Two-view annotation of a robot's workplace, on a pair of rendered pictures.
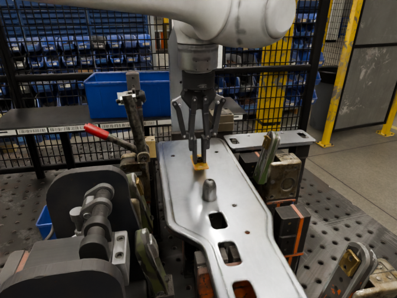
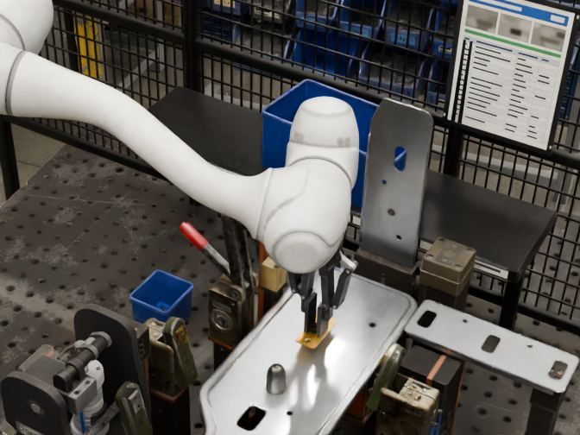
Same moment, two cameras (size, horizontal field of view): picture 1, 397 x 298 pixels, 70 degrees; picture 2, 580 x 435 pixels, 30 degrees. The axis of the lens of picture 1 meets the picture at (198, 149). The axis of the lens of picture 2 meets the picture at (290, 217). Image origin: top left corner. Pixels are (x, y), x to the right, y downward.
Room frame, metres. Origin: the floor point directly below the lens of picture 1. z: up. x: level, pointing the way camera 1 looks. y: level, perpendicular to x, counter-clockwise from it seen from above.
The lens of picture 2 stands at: (-0.43, -0.81, 2.29)
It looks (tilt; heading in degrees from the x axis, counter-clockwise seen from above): 37 degrees down; 39
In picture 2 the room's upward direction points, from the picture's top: 2 degrees clockwise
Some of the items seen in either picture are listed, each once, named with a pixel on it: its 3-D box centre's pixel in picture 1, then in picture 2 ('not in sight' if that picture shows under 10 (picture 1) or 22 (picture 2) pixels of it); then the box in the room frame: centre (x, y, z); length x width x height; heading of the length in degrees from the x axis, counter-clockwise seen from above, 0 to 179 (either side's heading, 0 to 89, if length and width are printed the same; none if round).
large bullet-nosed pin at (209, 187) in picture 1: (209, 191); (275, 379); (0.52, -0.02, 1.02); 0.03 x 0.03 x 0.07
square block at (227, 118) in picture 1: (218, 156); (438, 325); (0.94, -0.08, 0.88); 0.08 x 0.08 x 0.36; 11
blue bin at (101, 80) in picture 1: (133, 93); (344, 146); (1.04, 0.25, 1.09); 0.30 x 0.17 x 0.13; 95
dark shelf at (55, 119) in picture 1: (127, 114); (329, 174); (1.04, 0.28, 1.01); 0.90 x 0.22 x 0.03; 101
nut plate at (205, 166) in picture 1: (199, 159); (316, 329); (0.65, 0.00, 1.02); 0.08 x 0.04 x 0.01; 11
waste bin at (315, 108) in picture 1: (331, 99); not in sight; (3.43, -1.66, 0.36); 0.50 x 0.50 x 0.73
